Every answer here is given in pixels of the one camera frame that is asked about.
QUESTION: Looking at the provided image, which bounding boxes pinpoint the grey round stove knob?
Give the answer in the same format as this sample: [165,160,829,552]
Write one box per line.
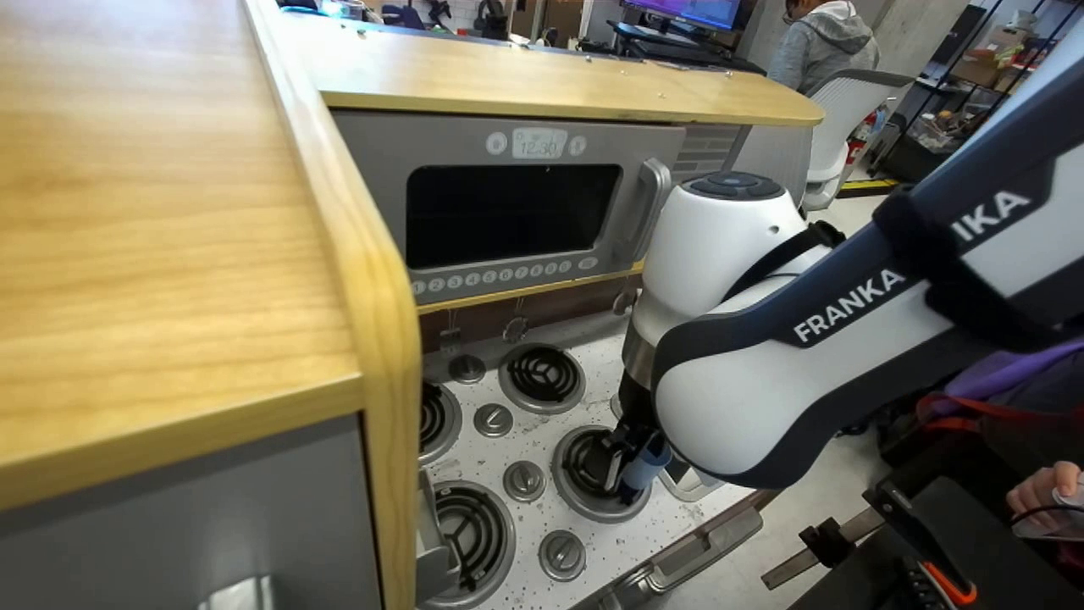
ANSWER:
[470,398,516,441]
[445,352,489,385]
[500,457,550,509]
[534,524,588,585]

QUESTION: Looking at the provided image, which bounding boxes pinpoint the seated robot operator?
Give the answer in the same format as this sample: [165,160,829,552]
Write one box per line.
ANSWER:
[902,334,1084,544]

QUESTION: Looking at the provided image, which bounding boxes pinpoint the grey tower door with handle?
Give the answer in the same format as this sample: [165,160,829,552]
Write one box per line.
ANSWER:
[0,413,387,610]

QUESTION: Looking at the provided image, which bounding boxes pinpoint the grey toy microwave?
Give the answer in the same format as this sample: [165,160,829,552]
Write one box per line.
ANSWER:
[331,109,754,315]

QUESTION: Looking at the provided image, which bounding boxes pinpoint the grey oven door handle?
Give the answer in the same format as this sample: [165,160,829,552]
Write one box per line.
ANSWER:
[603,487,781,610]

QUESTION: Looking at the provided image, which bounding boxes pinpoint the black coil toy burner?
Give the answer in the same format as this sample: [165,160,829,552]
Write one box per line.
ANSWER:
[421,476,520,607]
[418,380,463,466]
[498,340,588,418]
[550,421,658,524]

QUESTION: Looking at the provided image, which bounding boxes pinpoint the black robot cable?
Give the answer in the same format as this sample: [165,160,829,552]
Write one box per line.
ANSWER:
[723,218,850,300]

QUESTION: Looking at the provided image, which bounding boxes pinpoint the computer monitor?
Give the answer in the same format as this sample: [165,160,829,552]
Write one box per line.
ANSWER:
[612,0,754,36]

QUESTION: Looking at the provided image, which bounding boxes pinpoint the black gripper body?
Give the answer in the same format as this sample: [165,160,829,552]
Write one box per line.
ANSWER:
[606,380,671,466]

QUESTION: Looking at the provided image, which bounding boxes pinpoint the red cable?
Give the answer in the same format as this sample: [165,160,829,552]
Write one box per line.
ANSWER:
[911,385,1084,441]

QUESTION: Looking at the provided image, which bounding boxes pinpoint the black clamp with orange handle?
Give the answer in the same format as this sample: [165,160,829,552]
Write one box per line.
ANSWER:
[867,476,985,610]

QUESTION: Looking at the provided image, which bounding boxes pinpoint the person in grey hoodie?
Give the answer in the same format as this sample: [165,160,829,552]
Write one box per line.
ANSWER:
[766,0,883,97]

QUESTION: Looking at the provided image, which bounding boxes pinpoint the light grey office chair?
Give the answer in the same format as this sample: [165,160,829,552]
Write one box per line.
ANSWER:
[807,63,919,213]

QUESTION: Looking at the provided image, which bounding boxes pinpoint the wooden toy kitchen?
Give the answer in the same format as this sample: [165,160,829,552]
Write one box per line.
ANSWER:
[0,0,826,610]

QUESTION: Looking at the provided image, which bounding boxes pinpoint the black storage shelf rack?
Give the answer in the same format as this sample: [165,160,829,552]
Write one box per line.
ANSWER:
[874,0,1084,188]

